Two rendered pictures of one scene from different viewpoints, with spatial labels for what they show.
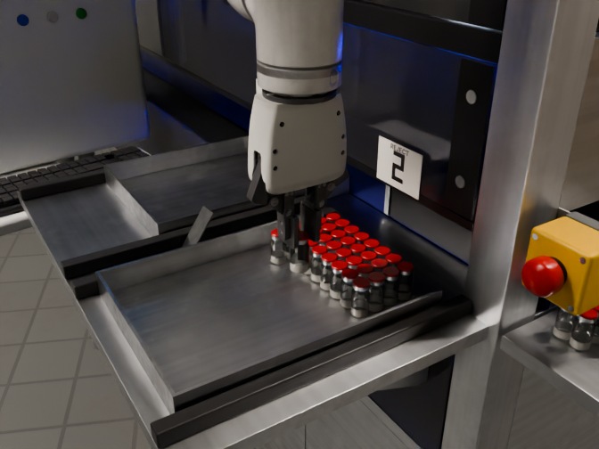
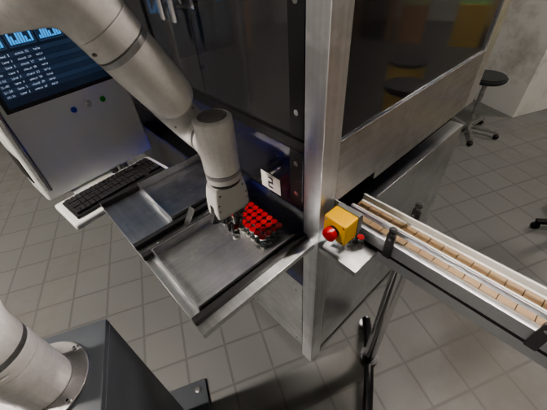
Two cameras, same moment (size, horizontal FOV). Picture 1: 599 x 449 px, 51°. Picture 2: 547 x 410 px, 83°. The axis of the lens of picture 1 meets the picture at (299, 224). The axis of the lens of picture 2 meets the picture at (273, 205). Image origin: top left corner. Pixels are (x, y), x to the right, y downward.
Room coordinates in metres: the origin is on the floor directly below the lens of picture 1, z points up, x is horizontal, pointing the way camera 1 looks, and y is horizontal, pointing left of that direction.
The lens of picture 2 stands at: (0.01, -0.03, 1.60)
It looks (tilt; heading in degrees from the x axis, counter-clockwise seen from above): 42 degrees down; 352
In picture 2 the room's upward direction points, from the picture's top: 5 degrees counter-clockwise
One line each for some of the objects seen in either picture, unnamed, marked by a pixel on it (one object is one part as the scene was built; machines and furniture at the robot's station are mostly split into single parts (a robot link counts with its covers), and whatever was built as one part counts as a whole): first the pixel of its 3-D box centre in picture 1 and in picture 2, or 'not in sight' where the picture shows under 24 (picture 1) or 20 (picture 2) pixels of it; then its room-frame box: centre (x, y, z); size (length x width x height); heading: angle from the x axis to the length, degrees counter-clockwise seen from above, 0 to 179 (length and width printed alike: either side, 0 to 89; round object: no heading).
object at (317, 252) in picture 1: (324, 267); (246, 228); (0.69, -0.03, 0.90); 0.18 x 0.02 x 0.05; 32
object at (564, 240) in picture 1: (574, 262); (342, 224); (0.56, -0.29, 0.99); 0.08 x 0.07 x 0.07; 122
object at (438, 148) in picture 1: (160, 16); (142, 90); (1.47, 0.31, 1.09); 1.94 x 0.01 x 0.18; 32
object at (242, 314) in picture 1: (265, 292); (224, 245); (0.65, 0.04, 0.90); 0.34 x 0.26 x 0.04; 122
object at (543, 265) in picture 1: (545, 274); (330, 233); (0.53, -0.25, 0.99); 0.04 x 0.04 x 0.04; 32
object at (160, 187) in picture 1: (225, 178); (194, 181); (0.99, 0.13, 0.90); 0.34 x 0.26 x 0.04; 122
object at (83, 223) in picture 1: (233, 244); (206, 216); (0.81, 0.10, 0.87); 0.70 x 0.48 x 0.02; 32
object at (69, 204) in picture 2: (61, 179); (115, 184); (1.17, 0.48, 0.82); 0.40 x 0.14 x 0.02; 129
